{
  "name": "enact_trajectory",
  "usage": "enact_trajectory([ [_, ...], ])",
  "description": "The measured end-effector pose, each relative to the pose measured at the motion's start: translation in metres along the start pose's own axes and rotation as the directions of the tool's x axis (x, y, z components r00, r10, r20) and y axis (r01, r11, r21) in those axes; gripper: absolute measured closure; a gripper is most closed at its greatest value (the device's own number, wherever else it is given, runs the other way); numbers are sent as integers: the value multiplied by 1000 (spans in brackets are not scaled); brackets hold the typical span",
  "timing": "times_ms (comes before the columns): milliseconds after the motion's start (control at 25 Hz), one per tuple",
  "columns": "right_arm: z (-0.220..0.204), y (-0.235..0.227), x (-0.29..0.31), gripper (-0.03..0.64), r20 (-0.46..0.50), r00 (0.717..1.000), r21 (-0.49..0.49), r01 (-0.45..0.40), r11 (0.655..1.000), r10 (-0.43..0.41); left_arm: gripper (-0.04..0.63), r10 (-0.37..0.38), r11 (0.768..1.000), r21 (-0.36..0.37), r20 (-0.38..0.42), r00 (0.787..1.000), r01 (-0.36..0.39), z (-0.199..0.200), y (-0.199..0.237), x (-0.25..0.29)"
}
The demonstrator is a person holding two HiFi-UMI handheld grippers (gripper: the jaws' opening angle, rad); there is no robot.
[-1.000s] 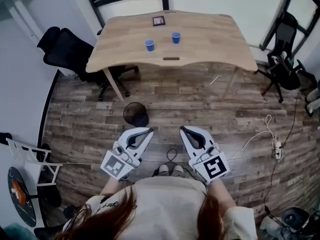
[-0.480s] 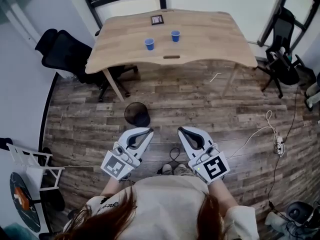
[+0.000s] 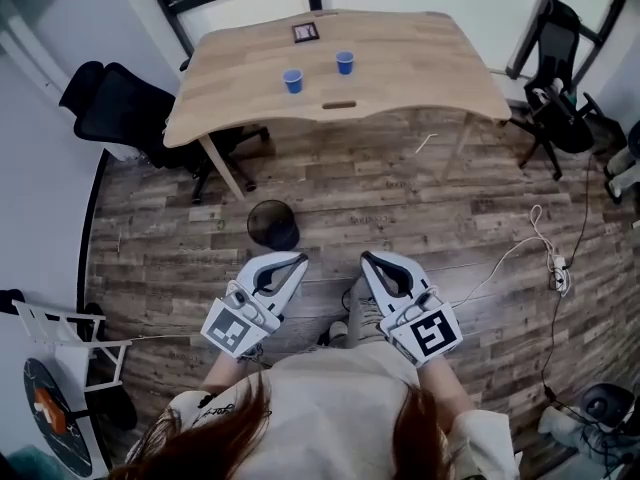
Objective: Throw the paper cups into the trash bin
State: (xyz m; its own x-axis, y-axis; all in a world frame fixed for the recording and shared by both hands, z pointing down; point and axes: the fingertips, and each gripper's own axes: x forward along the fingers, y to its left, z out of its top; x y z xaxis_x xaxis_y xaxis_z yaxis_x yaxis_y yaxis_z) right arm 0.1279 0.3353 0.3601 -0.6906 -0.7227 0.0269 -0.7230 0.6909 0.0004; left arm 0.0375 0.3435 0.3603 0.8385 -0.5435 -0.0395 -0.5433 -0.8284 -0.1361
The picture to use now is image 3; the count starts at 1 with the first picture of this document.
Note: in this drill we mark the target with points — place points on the teal cushion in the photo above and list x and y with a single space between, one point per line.
25 463

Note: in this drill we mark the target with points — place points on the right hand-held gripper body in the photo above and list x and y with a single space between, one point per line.
430 335

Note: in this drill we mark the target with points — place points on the person's right forearm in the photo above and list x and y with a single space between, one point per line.
445 388

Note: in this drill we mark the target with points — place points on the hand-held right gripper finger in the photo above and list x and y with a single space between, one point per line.
372 283
407 268

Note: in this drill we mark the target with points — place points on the grey round device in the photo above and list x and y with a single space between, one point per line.
605 403

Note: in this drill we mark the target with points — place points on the white metal rack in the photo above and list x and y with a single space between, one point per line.
65 330

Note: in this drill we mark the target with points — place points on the round black marble table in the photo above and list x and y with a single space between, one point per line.
65 443

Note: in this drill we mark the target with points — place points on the black square frame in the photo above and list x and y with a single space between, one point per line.
305 32

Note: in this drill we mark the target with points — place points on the orange box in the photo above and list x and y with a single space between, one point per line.
50 410

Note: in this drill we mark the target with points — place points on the person's leg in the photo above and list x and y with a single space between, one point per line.
361 315
625 165

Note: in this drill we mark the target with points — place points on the person's beige shirt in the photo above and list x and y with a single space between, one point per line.
340 408

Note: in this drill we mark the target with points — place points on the light wooden table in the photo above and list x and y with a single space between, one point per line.
400 68

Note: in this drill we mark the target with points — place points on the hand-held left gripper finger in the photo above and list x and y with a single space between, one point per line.
265 263
299 278

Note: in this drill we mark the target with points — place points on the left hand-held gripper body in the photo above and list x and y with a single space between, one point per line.
235 325

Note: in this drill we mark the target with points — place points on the black mesh trash bin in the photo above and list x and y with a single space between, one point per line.
272 225

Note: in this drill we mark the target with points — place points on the blue paper cup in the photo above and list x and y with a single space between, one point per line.
344 63
293 82

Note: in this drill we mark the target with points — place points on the person's left forearm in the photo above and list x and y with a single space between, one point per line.
220 372

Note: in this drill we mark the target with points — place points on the black office chair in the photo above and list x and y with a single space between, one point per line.
120 113
560 53

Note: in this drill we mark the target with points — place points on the white power strip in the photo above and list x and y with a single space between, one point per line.
558 266

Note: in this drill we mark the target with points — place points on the person's shoe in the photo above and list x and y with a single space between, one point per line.
337 332

